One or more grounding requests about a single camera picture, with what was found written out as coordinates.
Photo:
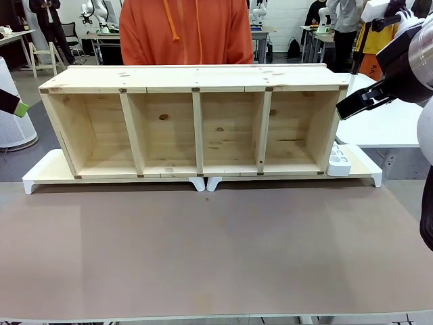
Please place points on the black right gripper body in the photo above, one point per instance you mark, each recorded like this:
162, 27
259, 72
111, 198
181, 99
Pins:
399, 74

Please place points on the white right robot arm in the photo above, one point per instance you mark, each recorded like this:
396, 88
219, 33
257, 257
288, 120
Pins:
427, 135

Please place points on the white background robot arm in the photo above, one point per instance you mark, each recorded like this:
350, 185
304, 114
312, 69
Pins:
98, 13
325, 20
258, 13

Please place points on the person in yellow shirt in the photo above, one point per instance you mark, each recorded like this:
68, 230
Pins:
380, 44

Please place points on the white side table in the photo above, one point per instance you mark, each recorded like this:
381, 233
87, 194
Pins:
382, 125

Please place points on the light wooden step stool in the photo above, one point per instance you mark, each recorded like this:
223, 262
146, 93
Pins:
44, 55

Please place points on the white power strip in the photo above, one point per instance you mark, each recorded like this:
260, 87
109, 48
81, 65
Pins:
338, 166

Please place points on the cluttered light wooden table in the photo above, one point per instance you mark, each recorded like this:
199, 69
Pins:
17, 34

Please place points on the white-legged wooden riser stand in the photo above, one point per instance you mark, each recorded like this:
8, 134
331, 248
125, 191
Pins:
50, 169
360, 172

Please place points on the person in grey top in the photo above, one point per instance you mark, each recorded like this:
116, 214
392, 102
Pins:
345, 20

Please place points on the black backpack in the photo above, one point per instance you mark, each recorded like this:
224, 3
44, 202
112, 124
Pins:
294, 49

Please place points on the grey background table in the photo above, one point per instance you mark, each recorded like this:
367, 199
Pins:
313, 34
262, 34

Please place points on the black office chair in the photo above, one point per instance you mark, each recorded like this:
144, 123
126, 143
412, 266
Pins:
69, 34

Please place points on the person in black clothes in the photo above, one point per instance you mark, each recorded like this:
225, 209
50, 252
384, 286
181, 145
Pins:
50, 20

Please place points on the person in dark top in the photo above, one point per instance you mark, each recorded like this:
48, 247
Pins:
316, 11

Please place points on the four-compartment pine wood shelf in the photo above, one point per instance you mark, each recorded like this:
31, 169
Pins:
203, 78

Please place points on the person in orange hoodie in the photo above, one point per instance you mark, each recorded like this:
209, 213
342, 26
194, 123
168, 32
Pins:
186, 34

